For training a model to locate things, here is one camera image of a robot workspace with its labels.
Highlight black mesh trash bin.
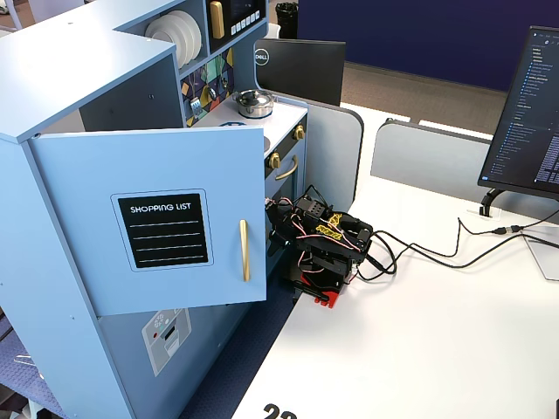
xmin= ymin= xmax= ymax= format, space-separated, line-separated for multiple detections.
xmin=275 ymin=2 xmax=300 ymax=41

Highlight grey desk divider panel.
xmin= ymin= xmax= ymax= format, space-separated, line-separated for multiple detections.
xmin=265 ymin=88 xmax=365 ymax=207
xmin=369 ymin=119 xmax=559 ymax=215

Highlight gold oven handle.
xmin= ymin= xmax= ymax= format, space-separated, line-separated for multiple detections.
xmin=274 ymin=155 xmax=300 ymax=182

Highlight grey flat laptop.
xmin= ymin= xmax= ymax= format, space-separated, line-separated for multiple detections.
xmin=522 ymin=234 xmax=559 ymax=283

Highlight silver toy pot with lid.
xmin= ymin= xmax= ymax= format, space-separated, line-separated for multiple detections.
xmin=231 ymin=88 xmax=276 ymax=120

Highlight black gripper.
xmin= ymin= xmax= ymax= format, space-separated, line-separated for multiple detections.
xmin=266 ymin=198 xmax=305 ymax=259

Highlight red table clamp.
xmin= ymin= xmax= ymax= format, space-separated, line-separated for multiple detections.
xmin=291 ymin=272 xmax=341 ymax=311

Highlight black shopping list chalkboard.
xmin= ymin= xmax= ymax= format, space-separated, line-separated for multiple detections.
xmin=110 ymin=188 xmax=215 ymax=273

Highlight gold microwave handle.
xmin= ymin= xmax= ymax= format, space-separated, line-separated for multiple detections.
xmin=209 ymin=1 xmax=226 ymax=41

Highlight black cable with connector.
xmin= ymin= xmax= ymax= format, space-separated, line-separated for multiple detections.
xmin=369 ymin=216 xmax=559 ymax=281

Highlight toy microwave with gold handle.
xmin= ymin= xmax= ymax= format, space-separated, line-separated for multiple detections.
xmin=204 ymin=0 xmax=268 ymax=56

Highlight light blue cabinet door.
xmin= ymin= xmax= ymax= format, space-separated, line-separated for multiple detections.
xmin=26 ymin=124 xmax=268 ymax=318

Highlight black Dell monitor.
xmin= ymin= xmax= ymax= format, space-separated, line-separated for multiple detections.
xmin=253 ymin=37 xmax=347 ymax=107

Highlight light blue toy kitchen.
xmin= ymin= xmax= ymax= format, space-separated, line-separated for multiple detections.
xmin=0 ymin=0 xmax=309 ymax=419

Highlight gold cabinet door handle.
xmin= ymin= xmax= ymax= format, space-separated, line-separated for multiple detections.
xmin=238 ymin=219 xmax=252 ymax=283

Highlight yellow cable wrap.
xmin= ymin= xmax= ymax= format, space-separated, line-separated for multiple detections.
xmin=316 ymin=212 xmax=347 ymax=242

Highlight white toy plate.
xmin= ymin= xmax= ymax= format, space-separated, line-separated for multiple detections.
xmin=145 ymin=16 xmax=181 ymax=70
xmin=169 ymin=9 xmax=204 ymax=60
xmin=157 ymin=11 xmax=194 ymax=66

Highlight black monitor showing code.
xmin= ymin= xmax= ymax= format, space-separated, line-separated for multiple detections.
xmin=477 ymin=24 xmax=559 ymax=200

